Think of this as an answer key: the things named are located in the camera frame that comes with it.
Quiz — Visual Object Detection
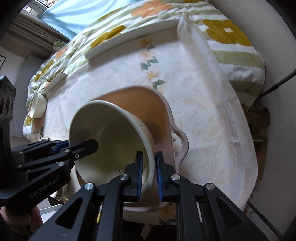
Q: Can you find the floral green striped duvet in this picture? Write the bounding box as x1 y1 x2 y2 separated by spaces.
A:
22 0 265 135

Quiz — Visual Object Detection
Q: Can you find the green pillow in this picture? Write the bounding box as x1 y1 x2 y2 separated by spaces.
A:
53 41 67 53

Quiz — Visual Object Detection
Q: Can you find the left brown curtain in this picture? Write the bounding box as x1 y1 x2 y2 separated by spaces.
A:
1 12 69 60

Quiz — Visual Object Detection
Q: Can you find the light blue window cloth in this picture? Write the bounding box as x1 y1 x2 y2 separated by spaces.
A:
39 0 135 39

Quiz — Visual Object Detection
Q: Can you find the grey bed headboard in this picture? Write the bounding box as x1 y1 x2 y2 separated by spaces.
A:
10 55 44 138

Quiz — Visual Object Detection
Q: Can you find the person's left hand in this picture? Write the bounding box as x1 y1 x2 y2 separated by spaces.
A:
1 206 43 234

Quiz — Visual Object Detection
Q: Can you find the pink square handled bowl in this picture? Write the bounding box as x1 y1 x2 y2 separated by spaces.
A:
75 86 190 213

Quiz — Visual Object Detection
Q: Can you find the cream round bowl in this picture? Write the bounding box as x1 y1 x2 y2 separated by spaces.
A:
69 100 156 196

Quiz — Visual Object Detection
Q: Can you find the window with white frame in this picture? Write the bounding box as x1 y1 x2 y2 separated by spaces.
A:
22 0 58 18

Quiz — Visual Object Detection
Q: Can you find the framed town picture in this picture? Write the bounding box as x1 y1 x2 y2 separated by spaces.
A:
0 55 6 69

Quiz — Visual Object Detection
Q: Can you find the black floor lamp stand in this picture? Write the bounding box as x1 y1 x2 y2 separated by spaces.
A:
257 69 296 100

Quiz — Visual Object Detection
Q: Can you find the white ribbed small bowl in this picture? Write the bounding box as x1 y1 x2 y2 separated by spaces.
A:
30 93 47 118

